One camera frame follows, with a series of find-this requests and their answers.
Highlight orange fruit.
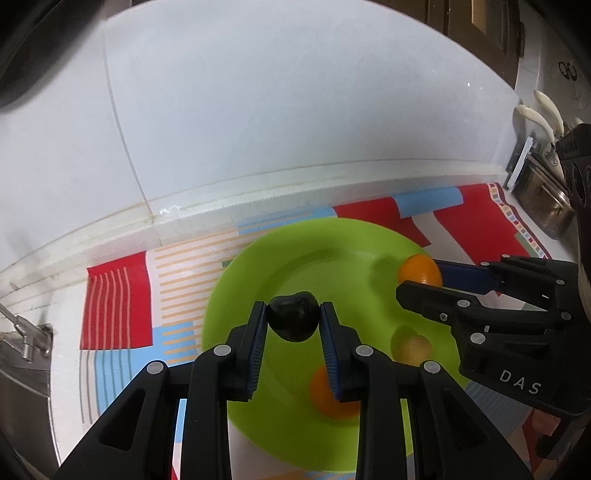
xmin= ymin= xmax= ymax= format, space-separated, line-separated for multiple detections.
xmin=398 ymin=254 xmax=443 ymax=287
xmin=308 ymin=367 xmax=361 ymax=420

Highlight tan round fruit front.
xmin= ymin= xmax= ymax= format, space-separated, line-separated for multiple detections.
xmin=392 ymin=335 xmax=433 ymax=367

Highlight dark plum back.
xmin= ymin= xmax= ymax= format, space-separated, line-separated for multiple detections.
xmin=264 ymin=291 xmax=322 ymax=343

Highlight steel pot lower shelf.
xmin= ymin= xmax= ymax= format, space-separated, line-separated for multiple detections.
xmin=513 ymin=155 xmax=575 ymax=239

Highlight steel sink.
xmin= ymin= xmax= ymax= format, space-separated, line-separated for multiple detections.
xmin=1 ymin=332 xmax=59 ymax=479

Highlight green plate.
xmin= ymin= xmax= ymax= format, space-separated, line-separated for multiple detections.
xmin=202 ymin=218 xmax=468 ymax=473

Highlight colourful patchwork tablecloth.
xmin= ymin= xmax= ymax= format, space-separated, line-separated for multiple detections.
xmin=79 ymin=183 xmax=557 ymax=479

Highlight cream handled pan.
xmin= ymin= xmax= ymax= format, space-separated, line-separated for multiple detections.
xmin=517 ymin=104 xmax=555 ymax=143

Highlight cream handled pot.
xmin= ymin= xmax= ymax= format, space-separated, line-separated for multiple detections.
xmin=534 ymin=90 xmax=565 ymax=138

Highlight black scissors on wall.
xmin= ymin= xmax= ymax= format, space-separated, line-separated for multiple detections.
xmin=558 ymin=61 xmax=578 ymax=82

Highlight dark wooden window frame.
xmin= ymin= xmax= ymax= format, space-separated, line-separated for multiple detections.
xmin=381 ymin=0 xmax=524 ymax=86

